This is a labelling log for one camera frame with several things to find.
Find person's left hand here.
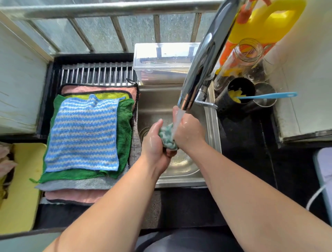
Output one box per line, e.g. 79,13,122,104
141,119,178,175

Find person's right hand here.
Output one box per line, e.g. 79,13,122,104
172,106,206,152

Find teal scrubbing cloth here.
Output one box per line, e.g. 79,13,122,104
158,123,179,151

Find person's right forearm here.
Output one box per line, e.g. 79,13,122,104
182,141,332,252

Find person's left forearm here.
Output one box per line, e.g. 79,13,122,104
43,156,161,252

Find stainless steel sink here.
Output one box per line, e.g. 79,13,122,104
136,84,222,188

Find green cloth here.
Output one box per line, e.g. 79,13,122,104
29,94,135,184

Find clear plastic storage box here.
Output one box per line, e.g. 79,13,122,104
133,42,221,85

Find black utensil holder cup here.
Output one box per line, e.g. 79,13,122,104
215,77,256,114

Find yellow cloth with black trim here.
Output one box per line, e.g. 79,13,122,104
64,90,133,101

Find chrome sink faucet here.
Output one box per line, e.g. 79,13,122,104
177,0,247,113

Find blue striped knitted cloth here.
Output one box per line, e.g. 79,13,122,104
44,94,126,172

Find clear glass jar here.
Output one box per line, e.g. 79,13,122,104
213,38,265,92

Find metal roll-up drying rack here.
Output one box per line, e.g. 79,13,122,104
60,62,136,87

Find stainless steel cup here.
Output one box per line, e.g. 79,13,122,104
250,82,277,111

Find grey cloth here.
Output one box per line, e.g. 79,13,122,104
35,118,142,192

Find clear drinking glass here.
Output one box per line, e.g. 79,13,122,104
244,45,279,83

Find pink cloth with black trim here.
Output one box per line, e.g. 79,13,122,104
44,83,138,205

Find black drying tray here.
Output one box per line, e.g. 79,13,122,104
35,53,140,208

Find person's dark clothing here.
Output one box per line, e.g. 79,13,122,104
135,226,244,252

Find metal window railing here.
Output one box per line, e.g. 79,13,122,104
0,0,226,61

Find yellow detergent jug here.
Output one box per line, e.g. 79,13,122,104
219,0,307,68

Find yellow cutting board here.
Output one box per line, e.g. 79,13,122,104
0,142,47,236

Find white appliance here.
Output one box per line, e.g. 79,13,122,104
312,147,332,226

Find blue handled brush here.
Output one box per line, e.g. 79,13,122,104
236,92,298,100

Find white cable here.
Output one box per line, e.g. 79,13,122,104
306,184,328,211

